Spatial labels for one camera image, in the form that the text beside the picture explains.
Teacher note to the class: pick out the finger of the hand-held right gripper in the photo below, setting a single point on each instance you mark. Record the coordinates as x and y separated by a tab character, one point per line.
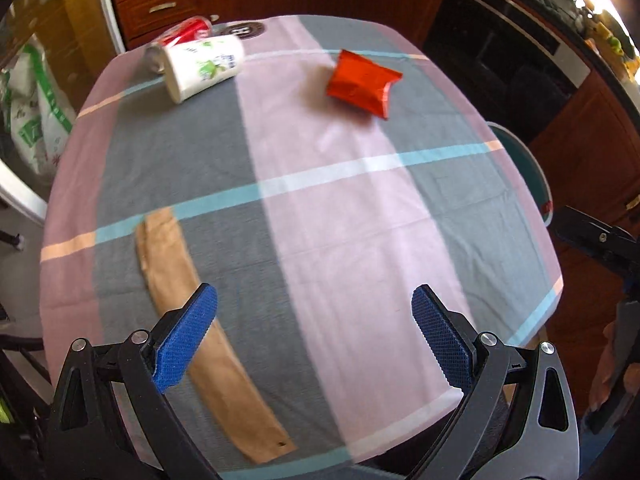
595	235

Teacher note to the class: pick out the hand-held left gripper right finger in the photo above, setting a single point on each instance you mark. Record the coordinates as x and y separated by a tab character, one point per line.
442	335

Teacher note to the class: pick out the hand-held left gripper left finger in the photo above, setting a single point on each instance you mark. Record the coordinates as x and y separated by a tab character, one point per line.
187	335

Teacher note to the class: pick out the long tan paper packet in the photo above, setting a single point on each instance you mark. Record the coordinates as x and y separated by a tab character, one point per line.
170	270

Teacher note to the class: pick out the teal trash bin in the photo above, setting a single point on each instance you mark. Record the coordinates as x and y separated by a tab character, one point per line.
530	170

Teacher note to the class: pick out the person's right hand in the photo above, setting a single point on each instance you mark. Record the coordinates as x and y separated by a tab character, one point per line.
605	365

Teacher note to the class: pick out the plaid tablecloth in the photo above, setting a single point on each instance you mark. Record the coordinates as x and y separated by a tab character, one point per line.
325	210

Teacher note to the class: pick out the black built-in oven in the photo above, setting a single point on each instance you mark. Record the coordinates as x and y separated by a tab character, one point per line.
500	60

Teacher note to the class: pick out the row of countertop items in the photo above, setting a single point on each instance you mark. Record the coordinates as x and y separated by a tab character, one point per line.
610	25

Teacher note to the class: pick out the red snack packet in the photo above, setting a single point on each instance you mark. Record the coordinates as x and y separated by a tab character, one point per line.
360	82

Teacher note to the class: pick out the white paper cup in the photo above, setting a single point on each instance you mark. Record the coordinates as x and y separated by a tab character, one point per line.
200	67

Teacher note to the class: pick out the white green plastic bag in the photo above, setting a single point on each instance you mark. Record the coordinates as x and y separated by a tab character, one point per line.
35	110

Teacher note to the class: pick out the red soda can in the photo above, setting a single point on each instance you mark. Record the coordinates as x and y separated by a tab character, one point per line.
187	30

